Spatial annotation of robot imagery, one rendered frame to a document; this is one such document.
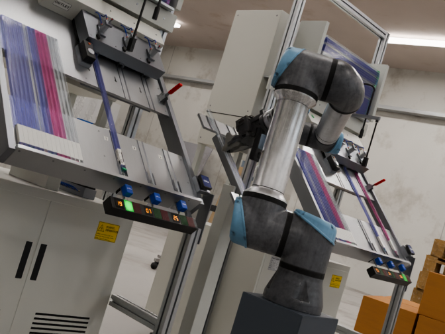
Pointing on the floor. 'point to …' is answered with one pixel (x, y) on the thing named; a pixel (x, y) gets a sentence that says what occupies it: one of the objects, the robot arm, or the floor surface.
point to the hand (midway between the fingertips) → (226, 151)
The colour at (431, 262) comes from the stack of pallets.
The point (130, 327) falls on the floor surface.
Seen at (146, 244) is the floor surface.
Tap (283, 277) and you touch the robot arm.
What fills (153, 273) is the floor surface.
